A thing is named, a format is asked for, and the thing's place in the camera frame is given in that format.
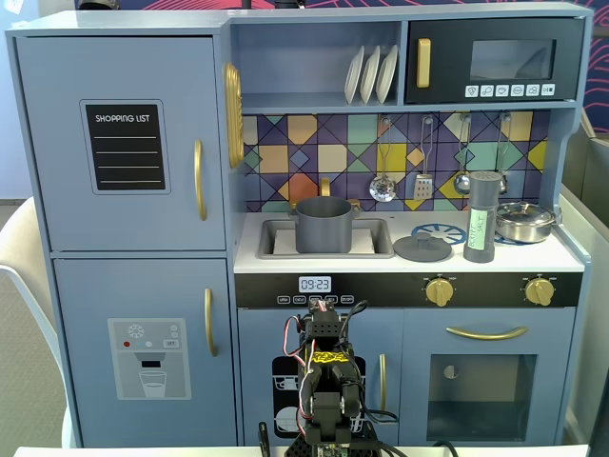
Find digital clock display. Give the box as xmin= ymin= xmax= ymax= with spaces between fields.
xmin=298 ymin=275 xmax=333 ymax=294

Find rounded blue gray desk divider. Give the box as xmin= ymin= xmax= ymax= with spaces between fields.
xmin=560 ymin=118 xmax=609 ymax=444

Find gray toy sink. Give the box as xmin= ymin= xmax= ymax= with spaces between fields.
xmin=257 ymin=217 xmax=395 ymax=261

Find black toy microwave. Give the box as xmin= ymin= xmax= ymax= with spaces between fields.
xmin=403 ymin=17 xmax=585 ymax=105

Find colourful tile backsplash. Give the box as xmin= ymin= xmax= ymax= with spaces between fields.
xmin=242 ymin=111 xmax=551 ymax=214

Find gray salt shaker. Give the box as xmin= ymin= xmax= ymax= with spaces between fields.
xmin=462 ymin=170 xmax=501 ymax=264

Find blue dishwasher door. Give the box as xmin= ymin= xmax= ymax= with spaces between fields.
xmin=237 ymin=308 xmax=404 ymax=447

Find steel slotted spatula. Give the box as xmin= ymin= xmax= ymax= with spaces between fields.
xmin=412 ymin=113 xmax=435 ymax=202

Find short gold fridge handle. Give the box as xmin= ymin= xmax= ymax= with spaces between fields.
xmin=204 ymin=288 xmax=220 ymax=358

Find blue toy fridge cabinet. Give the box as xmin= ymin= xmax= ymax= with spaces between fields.
xmin=14 ymin=36 xmax=227 ymax=252

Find black shopping list board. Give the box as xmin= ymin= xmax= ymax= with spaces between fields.
xmin=79 ymin=99 xmax=171 ymax=195

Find gold toy phone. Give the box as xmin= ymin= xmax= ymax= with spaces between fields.
xmin=223 ymin=61 xmax=245 ymax=169

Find steel hanging spoon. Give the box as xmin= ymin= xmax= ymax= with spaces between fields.
xmin=494 ymin=112 xmax=513 ymax=194

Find steel slotted spoon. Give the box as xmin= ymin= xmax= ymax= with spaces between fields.
xmin=369 ymin=116 xmax=398 ymax=204

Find gold stove knob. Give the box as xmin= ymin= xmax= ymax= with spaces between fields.
xmin=523 ymin=277 xmax=556 ymax=308
xmin=424 ymin=277 xmax=456 ymax=308

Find long black power cable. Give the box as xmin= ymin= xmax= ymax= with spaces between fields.
xmin=380 ymin=440 xmax=461 ymax=457

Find gold toy faucet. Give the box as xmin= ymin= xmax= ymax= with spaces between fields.
xmin=287 ymin=176 xmax=363 ymax=213

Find gray pot lid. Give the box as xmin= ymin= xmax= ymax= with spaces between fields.
xmin=393 ymin=231 xmax=453 ymax=263

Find black usb cable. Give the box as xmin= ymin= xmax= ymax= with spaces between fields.
xmin=360 ymin=404 xmax=400 ymax=426

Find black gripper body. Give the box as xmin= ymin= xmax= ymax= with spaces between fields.
xmin=307 ymin=298 xmax=341 ymax=317

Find gray ice dispenser sticker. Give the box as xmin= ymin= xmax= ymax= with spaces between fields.
xmin=107 ymin=317 xmax=192 ymax=401

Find blue oven door with window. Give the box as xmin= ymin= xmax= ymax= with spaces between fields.
xmin=402 ymin=308 xmax=577 ymax=447

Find gold microwave handle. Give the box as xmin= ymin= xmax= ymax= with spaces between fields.
xmin=416 ymin=37 xmax=432 ymax=89

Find red white servo wire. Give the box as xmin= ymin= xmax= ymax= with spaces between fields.
xmin=284 ymin=313 xmax=313 ymax=420

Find shiny steel pot with lid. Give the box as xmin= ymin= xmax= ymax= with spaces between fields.
xmin=494 ymin=201 xmax=558 ymax=244

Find steel ladle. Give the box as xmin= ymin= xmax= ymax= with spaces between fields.
xmin=452 ymin=113 xmax=473 ymax=195

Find black dishwasher sticker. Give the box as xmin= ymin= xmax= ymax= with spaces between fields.
xmin=271 ymin=355 xmax=367 ymax=439

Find black stove control panel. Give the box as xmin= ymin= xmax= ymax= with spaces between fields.
xmin=234 ymin=271 xmax=584 ymax=308

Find white toy plate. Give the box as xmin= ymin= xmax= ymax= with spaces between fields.
xmin=360 ymin=45 xmax=382 ymax=105
xmin=344 ymin=46 xmax=365 ymax=105
xmin=375 ymin=45 xmax=400 ymax=105

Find gray plastic pot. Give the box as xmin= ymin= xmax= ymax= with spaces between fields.
xmin=287 ymin=196 xmax=361 ymax=254

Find blue wooden toy kitchen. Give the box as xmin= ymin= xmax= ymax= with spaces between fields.
xmin=4 ymin=2 xmax=596 ymax=448

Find blue fridge door with dispenser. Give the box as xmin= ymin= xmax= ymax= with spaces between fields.
xmin=52 ymin=258 xmax=238 ymax=447

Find gold dishwasher handle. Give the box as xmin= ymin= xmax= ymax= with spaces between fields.
xmin=378 ymin=352 xmax=388 ymax=413

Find gold oven handle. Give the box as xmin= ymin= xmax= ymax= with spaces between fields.
xmin=445 ymin=326 xmax=529 ymax=342

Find long gold fridge handle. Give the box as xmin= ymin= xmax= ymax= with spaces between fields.
xmin=193 ymin=138 xmax=209 ymax=222

